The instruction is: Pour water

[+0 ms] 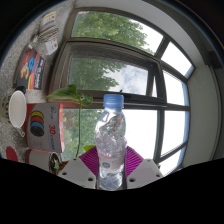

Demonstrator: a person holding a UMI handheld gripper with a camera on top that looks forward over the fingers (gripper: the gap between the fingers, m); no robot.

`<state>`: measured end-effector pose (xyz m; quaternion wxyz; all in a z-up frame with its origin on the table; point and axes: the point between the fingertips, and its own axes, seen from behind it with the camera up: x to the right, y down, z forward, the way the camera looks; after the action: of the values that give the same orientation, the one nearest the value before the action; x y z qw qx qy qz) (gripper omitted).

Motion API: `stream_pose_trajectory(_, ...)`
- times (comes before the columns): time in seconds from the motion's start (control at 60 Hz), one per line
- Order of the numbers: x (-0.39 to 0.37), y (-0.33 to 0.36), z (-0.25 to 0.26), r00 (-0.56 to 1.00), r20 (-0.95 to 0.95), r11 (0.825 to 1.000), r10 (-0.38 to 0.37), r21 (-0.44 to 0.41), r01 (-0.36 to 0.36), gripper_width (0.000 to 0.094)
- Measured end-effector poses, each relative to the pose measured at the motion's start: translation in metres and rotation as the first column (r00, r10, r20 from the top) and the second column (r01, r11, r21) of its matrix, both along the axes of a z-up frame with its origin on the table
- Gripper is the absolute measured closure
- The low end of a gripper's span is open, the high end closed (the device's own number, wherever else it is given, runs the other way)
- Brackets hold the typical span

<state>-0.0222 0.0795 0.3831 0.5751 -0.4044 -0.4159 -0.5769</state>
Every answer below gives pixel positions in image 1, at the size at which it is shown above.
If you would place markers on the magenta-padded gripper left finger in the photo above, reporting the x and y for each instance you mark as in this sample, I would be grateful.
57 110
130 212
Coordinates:
89 160

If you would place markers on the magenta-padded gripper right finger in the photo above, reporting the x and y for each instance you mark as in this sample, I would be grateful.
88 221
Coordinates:
134 160

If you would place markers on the clear water bottle blue cap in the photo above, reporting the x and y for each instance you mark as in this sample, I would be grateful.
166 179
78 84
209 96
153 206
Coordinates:
110 140

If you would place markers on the potted plant white pot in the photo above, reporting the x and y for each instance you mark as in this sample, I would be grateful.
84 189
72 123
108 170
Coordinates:
40 159

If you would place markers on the white red filament box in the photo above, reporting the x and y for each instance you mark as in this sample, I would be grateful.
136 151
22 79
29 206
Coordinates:
46 128

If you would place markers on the flat round red coaster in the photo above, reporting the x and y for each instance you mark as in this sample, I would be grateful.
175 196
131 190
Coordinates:
12 154

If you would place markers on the white mug black letters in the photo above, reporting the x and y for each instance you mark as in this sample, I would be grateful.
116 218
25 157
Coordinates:
16 110

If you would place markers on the dark metal window frame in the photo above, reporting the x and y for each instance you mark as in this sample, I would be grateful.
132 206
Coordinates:
110 48

